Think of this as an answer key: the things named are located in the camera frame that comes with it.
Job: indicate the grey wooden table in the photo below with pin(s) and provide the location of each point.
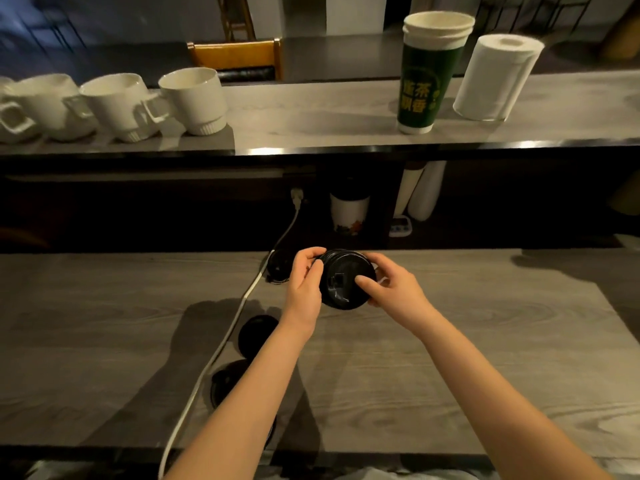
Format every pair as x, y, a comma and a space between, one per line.
500, 344

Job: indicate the white paper towel roll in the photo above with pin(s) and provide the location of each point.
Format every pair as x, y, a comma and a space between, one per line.
495, 79

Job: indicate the person's right hand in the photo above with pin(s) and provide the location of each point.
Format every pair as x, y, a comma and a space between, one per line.
400, 294

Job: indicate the person's left forearm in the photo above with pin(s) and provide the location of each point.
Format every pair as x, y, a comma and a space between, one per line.
235, 414

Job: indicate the black lid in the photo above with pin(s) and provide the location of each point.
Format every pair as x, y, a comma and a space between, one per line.
342, 289

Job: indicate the wooden chair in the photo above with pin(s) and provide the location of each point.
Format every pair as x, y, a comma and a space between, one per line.
235, 54

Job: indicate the black metal chair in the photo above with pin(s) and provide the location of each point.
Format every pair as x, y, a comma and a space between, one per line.
560, 9
492, 12

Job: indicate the person's white shirt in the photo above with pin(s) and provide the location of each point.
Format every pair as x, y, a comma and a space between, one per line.
415, 474

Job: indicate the small digital timer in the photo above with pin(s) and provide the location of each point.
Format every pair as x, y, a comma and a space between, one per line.
401, 226

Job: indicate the pile of cup lids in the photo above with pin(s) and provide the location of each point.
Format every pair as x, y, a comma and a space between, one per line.
257, 334

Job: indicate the green paper cup stack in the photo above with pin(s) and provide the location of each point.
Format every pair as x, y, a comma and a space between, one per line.
427, 79

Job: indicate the person's right forearm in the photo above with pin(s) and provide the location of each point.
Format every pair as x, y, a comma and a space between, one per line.
500, 409

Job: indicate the grey bar counter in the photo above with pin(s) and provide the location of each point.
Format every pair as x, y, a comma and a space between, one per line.
325, 114

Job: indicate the person's left hand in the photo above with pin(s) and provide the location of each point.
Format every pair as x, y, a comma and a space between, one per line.
302, 294

